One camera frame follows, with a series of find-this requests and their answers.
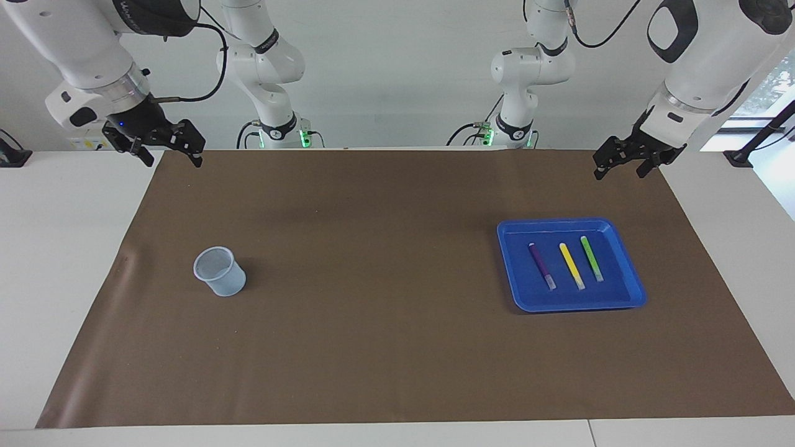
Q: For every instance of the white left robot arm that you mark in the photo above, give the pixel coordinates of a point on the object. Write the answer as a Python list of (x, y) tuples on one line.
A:
[(708, 56)]

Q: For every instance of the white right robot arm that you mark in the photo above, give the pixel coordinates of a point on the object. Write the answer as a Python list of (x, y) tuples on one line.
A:
[(74, 43)]

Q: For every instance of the white power strip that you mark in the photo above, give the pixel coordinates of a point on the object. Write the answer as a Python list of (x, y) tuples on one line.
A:
[(87, 144)]

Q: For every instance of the black clamp stand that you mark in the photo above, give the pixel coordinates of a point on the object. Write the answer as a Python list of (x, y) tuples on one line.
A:
[(739, 158)]

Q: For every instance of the brown table mat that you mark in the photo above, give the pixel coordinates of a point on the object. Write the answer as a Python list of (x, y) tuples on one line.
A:
[(385, 347)]

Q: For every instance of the green pen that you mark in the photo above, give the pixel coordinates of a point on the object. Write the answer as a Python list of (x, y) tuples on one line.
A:
[(592, 257)]

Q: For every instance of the window with greenery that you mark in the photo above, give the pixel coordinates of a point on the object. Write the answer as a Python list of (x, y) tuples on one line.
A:
[(773, 81)]

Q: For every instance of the black table clamp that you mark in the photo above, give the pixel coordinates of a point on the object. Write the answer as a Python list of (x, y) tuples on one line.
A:
[(12, 158)]

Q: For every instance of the blue plastic tray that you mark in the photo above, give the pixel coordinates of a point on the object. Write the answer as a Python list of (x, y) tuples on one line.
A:
[(615, 292)]

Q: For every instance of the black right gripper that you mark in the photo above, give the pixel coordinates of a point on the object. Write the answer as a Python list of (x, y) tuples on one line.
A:
[(146, 123)]

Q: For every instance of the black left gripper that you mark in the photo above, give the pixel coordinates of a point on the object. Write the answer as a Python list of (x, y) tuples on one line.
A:
[(646, 146)]

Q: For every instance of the purple pen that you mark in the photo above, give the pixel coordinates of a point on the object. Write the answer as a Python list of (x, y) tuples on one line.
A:
[(541, 266)]

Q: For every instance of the yellow pen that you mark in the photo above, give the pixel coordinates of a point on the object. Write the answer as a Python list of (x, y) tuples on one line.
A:
[(571, 265)]

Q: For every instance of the translucent plastic cup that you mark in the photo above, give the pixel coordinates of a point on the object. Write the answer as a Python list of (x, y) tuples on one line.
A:
[(227, 282)]

